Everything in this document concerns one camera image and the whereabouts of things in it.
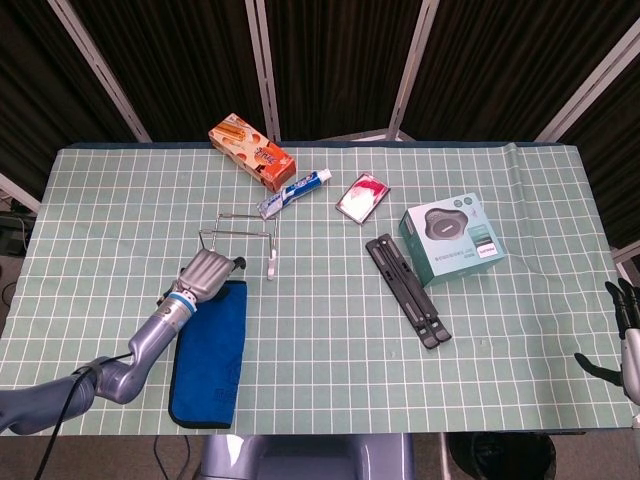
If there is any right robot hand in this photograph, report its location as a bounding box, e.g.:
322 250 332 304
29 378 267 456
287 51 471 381
573 278 640 406

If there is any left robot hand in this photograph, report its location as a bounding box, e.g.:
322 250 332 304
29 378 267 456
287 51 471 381
177 249 247 304

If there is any blue towel with black trim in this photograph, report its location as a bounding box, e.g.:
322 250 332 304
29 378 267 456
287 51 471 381
168 279 249 430

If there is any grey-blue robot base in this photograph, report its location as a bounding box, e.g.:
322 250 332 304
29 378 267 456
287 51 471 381
199 432 416 480

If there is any blue and white toothpaste tube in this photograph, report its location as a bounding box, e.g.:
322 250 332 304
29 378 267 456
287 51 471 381
256 168 333 221

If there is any orange snack box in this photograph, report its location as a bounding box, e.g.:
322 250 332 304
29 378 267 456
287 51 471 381
207 113 296 194

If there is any green checked tablecloth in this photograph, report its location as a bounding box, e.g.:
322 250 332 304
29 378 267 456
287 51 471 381
0 141 639 436

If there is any black waste bin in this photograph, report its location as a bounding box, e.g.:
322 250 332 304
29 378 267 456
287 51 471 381
447 432 557 480

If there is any red ink pad case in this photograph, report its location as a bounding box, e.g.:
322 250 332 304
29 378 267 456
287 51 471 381
335 172 391 227

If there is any black folding laptop stand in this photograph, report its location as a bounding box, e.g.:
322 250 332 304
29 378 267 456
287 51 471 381
364 233 454 350

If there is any dark floor equipment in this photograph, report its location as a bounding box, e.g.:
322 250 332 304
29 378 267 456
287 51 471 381
0 212 34 257

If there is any dark pleated screen panel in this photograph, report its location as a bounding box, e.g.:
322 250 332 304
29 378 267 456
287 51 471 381
67 0 271 144
0 0 139 201
264 0 426 141
404 0 640 141
557 44 640 249

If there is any teal product box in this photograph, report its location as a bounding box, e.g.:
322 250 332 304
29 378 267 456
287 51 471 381
398 193 506 289

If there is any wire rack with white feet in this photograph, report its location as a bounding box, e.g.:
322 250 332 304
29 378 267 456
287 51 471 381
198 211 280 282

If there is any white screen frame bar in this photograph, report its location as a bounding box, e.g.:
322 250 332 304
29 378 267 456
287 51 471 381
0 172 41 214
612 244 640 291

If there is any white screen frame post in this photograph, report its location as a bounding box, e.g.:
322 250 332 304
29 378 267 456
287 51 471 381
319 0 441 144
244 0 281 142
47 0 152 144
534 24 640 142

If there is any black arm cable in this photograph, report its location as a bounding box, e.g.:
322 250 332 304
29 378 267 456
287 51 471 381
45 352 136 480

